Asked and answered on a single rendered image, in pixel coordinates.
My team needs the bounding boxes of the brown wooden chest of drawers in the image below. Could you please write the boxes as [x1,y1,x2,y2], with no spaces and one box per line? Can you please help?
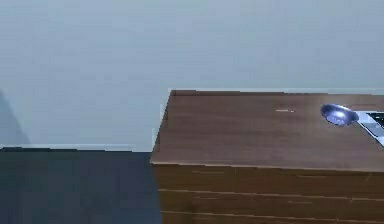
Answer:
[149,89,384,224]

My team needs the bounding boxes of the blue metal bowl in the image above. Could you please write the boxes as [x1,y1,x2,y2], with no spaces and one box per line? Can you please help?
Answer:
[320,103,360,127]

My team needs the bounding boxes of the silver laptop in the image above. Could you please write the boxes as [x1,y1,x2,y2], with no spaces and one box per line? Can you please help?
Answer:
[355,110,384,147]

